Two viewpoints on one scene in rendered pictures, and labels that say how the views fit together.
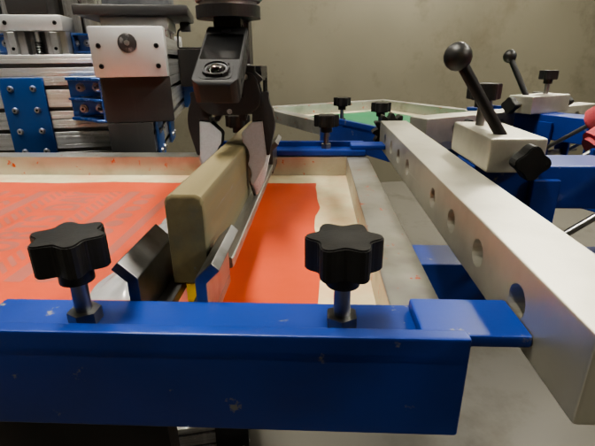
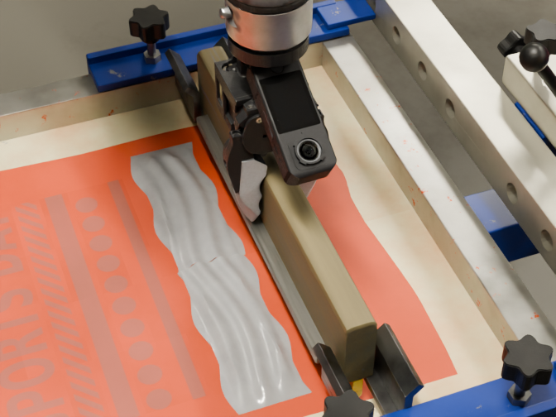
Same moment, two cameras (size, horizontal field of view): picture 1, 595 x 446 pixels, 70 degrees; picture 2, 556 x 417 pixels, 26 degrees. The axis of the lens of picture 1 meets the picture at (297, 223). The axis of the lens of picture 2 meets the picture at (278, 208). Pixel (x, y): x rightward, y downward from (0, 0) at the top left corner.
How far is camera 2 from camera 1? 0.84 m
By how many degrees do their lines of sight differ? 31
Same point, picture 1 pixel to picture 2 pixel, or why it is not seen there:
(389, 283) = (518, 331)
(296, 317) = (485, 400)
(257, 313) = (457, 406)
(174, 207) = (354, 336)
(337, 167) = (309, 58)
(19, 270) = (114, 400)
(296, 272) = (400, 313)
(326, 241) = (522, 365)
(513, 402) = not seen: hidden behind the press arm
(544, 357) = not seen: outside the picture
